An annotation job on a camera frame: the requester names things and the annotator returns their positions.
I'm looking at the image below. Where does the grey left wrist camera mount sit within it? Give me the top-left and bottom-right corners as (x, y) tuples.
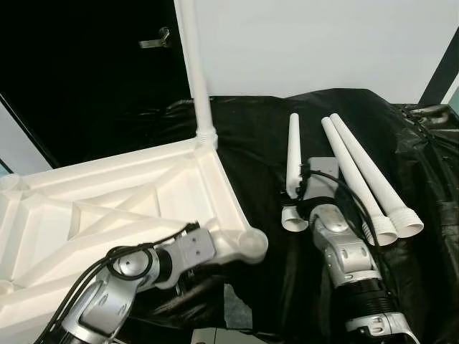
(159, 228), (217, 291)

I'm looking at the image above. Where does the pale tape patch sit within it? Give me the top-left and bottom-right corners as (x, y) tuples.
(224, 284), (253, 332)

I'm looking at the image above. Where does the black window frame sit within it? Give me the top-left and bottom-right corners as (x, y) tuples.
(418, 29), (459, 107)

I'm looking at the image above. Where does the black plastic cover sheet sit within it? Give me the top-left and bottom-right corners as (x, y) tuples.
(108, 89), (459, 344)

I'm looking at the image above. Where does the teal glass panel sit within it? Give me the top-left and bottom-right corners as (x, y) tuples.
(443, 75), (459, 115)

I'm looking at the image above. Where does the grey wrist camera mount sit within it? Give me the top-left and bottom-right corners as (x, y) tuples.
(159, 228), (217, 291)
(301, 158), (339, 203)

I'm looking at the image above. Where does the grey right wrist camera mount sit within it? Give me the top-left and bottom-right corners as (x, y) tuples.
(301, 158), (339, 203)

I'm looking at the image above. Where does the metal door handle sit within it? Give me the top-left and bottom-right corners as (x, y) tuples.
(138, 27), (173, 49)

